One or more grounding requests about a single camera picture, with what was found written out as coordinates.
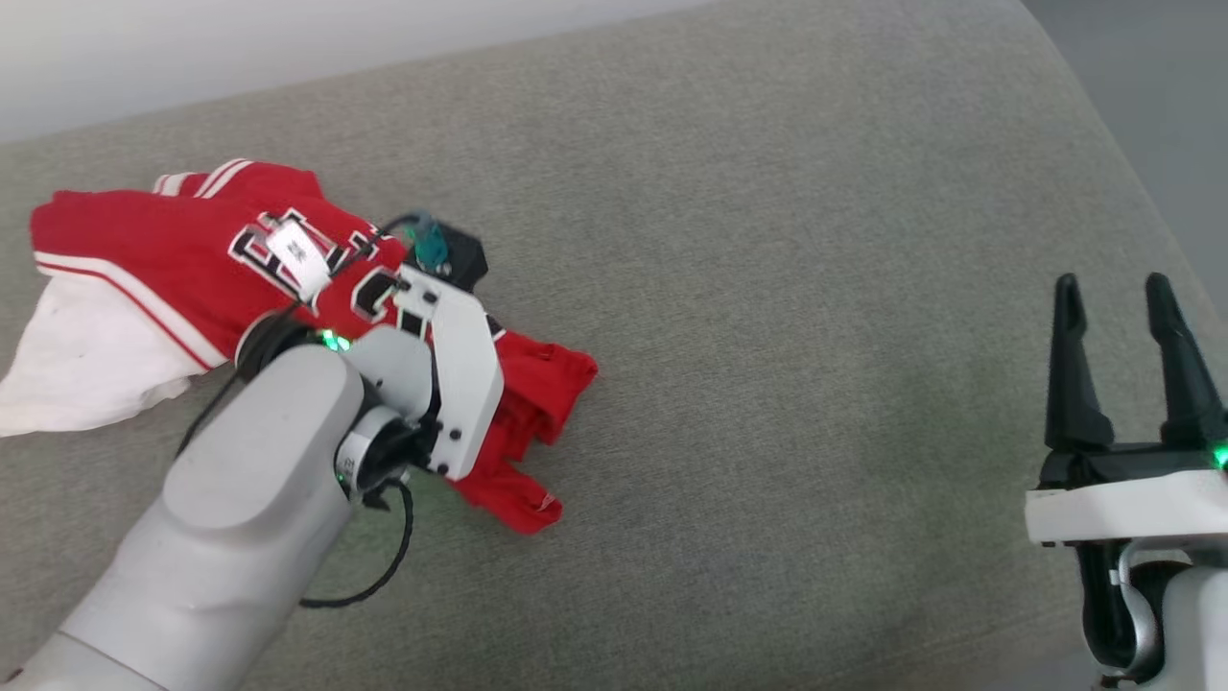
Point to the red basketball jersey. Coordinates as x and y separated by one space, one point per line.
144 240

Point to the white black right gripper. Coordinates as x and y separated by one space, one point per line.
1132 504

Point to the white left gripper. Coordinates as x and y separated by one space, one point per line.
465 374

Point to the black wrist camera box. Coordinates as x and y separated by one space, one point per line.
460 254

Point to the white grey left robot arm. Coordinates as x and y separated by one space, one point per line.
240 480

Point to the grey fabric sofa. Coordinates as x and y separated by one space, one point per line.
767 384

